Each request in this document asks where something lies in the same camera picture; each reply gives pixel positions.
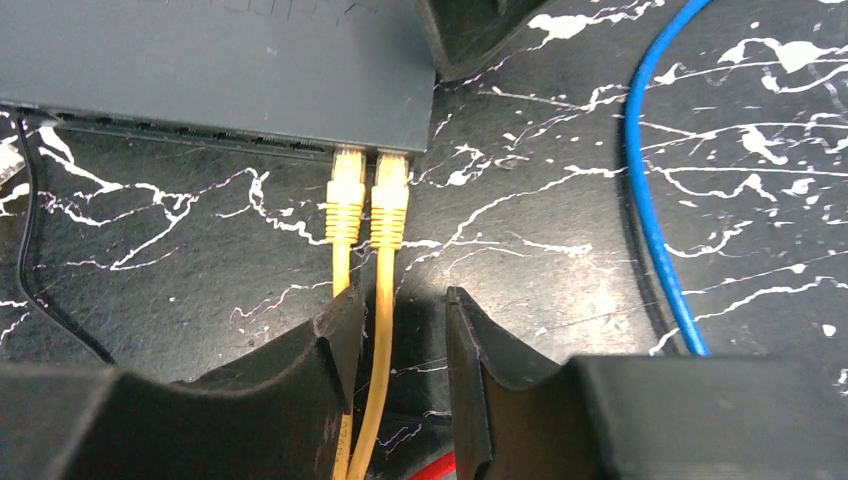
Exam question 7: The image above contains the yellow ethernet cable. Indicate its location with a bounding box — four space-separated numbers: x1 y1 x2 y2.
345 153 411 480
325 148 367 480

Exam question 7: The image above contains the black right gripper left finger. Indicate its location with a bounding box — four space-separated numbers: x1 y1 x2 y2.
1 287 365 479

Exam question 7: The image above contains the thin black power cable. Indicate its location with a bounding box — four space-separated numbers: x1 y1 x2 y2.
14 115 117 366

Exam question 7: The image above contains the black network switch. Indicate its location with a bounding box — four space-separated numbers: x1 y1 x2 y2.
1 1 436 158

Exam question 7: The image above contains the blue ethernet cable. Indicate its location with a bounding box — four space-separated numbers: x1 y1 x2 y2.
624 0 713 358

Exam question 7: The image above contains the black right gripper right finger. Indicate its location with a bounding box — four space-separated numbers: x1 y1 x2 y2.
446 287 847 479

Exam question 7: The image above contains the red ethernet cable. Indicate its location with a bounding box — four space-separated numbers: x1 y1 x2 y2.
407 451 458 480

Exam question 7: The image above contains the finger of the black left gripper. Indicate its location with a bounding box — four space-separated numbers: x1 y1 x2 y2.
413 0 548 81

